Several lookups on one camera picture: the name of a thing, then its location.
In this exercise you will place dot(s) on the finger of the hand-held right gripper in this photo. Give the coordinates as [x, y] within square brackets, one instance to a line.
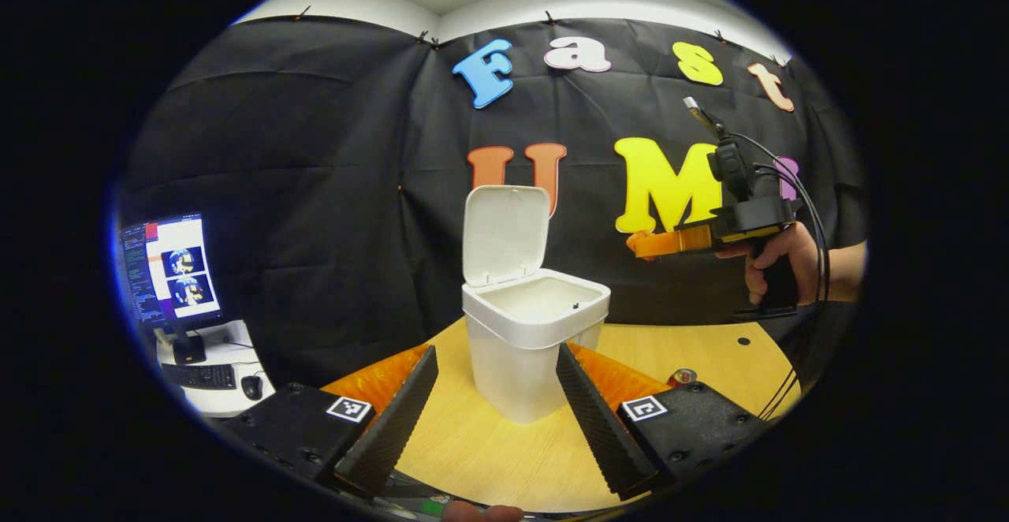
[694, 238]

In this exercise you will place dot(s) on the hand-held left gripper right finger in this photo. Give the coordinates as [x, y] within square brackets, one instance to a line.
[595, 419]

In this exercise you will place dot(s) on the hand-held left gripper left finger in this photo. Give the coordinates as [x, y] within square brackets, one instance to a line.
[394, 419]

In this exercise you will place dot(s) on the orange paper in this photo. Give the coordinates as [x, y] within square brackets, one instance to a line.
[640, 244]

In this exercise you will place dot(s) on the red pop can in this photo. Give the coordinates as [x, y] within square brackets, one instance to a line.
[683, 376]

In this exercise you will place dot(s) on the white desktop garbage bin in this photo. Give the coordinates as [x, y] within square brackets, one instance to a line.
[512, 348]

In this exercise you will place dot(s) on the black computer mouse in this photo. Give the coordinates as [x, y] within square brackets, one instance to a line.
[251, 386]

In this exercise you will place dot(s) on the white side desk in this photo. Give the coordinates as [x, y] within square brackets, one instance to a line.
[236, 405]

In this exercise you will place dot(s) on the black keyboard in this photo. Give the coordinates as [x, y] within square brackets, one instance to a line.
[201, 376]

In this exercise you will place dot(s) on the black backdrop cloth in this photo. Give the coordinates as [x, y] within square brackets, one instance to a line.
[315, 191]

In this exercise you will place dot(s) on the computer monitor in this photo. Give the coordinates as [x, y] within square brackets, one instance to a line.
[177, 270]

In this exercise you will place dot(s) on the row of black cloth clips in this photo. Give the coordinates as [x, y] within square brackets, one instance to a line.
[549, 16]

